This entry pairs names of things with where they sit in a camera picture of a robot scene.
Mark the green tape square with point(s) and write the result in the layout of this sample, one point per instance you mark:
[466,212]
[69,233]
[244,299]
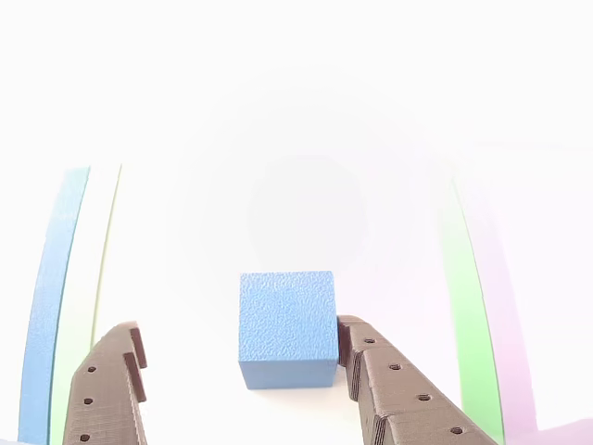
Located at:
[472,324]

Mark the purple tape square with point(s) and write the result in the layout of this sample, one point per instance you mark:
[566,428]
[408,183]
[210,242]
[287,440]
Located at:
[509,324]

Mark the blue tape square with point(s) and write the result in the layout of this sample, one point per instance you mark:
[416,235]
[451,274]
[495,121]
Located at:
[46,301]

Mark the small blue cube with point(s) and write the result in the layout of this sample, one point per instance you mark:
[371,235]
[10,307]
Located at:
[287,320]

